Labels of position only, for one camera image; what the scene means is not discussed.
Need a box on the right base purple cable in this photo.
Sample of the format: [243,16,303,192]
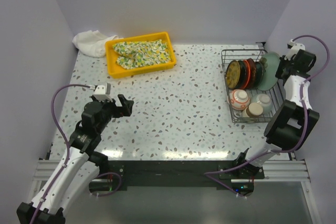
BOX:
[205,173,249,198]

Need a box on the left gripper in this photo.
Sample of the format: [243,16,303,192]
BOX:
[91,94,133,133]

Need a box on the beige cup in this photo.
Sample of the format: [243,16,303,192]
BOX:
[242,102,264,118]

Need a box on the black wire dish rack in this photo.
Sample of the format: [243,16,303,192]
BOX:
[221,48,284,124]

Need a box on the white red patterned bowl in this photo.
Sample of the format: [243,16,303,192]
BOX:
[228,89,250,111]

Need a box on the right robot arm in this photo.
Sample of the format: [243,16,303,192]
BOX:
[233,48,320,178]

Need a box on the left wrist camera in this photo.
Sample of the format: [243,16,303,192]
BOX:
[89,83,112,102]

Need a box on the yellow plastic tray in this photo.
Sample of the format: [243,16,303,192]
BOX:
[105,32,176,78]

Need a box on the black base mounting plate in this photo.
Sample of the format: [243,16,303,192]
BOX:
[105,161,265,194]

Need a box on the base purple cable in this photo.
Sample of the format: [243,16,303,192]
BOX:
[90,173,123,197]
[205,173,249,198]

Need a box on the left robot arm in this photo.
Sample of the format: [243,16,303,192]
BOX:
[16,94,134,223]

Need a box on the pale green bowl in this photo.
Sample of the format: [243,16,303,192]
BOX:
[251,93,272,114]

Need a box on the white cloth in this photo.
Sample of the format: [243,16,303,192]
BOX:
[72,30,121,58]

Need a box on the dark red lacquer plate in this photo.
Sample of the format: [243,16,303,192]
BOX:
[247,58,257,89]

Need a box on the lemon print cloth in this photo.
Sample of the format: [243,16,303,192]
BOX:
[112,39,171,70]

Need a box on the large celadon green plate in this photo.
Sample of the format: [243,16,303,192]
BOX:
[257,52,280,91]

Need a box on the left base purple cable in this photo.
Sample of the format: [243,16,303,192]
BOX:
[90,173,123,197]

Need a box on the yellow patterned plate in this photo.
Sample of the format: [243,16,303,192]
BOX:
[226,60,240,89]

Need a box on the dark blue small plate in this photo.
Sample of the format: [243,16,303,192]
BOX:
[253,62,265,88]

